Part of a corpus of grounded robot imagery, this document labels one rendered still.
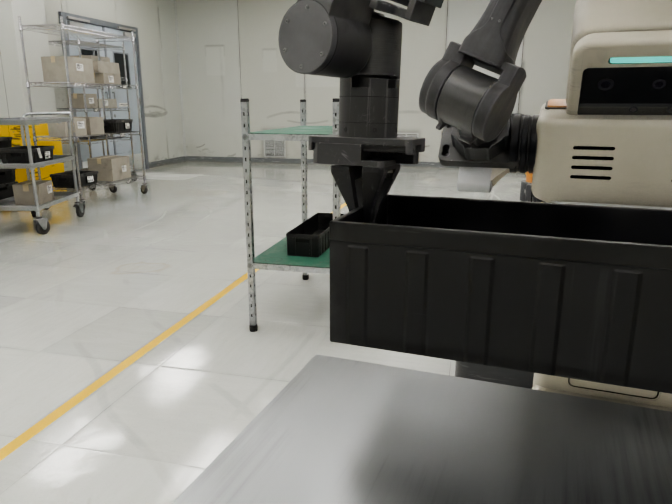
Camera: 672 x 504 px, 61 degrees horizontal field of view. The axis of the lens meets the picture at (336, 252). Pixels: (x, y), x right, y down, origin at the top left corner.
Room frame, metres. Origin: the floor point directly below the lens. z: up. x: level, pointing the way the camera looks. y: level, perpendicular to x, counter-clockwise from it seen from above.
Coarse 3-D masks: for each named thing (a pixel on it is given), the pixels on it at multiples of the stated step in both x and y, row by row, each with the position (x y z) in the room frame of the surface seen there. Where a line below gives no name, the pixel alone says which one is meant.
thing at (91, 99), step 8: (72, 56) 7.62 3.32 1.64; (88, 56) 7.58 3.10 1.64; (96, 56) 7.68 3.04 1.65; (72, 96) 7.41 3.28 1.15; (80, 96) 7.39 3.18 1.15; (88, 96) 7.49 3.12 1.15; (96, 96) 7.67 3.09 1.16; (72, 104) 7.41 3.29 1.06; (80, 104) 7.40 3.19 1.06; (88, 104) 7.48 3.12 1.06; (96, 104) 7.65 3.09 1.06; (112, 104) 7.94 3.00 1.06
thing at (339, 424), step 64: (320, 384) 0.54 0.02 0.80; (384, 384) 0.54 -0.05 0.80; (448, 384) 0.54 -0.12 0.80; (256, 448) 0.43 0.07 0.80; (320, 448) 0.43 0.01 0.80; (384, 448) 0.43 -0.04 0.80; (448, 448) 0.43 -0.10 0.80; (512, 448) 0.43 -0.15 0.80; (576, 448) 0.43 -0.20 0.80; (640, 448) 0.43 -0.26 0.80
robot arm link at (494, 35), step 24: (504, 0) 0.76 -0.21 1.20; (528, 0) 0.75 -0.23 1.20; (480, 24) 0.77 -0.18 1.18; (504, 24) 0.75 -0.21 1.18; (528, 24) 0.78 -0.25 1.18; (456, 48) 0.78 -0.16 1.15; (480, 48) 0.76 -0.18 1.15; (504, 48) 0.74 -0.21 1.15; (432, 72) 0.78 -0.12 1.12; (504, 72) 0.74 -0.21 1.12; (432, 96) 0.77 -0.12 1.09; (504, 96) 0.74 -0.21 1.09; (480, 120) 0.73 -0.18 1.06; (504, 120) 0.77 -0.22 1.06
